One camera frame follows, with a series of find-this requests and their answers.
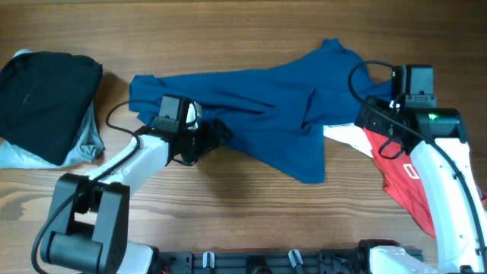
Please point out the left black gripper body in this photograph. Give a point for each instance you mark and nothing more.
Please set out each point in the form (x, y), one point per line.
(205, 136)

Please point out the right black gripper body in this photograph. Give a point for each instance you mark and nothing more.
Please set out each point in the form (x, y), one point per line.
(375, 119)

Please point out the blue polo shirt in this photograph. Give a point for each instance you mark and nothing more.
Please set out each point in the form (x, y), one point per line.
(275, 115)

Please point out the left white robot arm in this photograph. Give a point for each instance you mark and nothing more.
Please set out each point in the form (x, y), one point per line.
(87, 225)

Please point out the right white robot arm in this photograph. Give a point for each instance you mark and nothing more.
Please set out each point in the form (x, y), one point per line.
(436, 140)

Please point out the red and white jersey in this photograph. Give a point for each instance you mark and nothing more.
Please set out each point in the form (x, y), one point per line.
(401, 180)

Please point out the light grey folded garment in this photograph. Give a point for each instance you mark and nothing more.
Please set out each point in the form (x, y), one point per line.
(85, 142)

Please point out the black folded garment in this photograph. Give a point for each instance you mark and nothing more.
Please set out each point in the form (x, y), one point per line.
(42, 102)

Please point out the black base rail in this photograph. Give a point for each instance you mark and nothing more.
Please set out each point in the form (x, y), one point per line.
(340, 261)

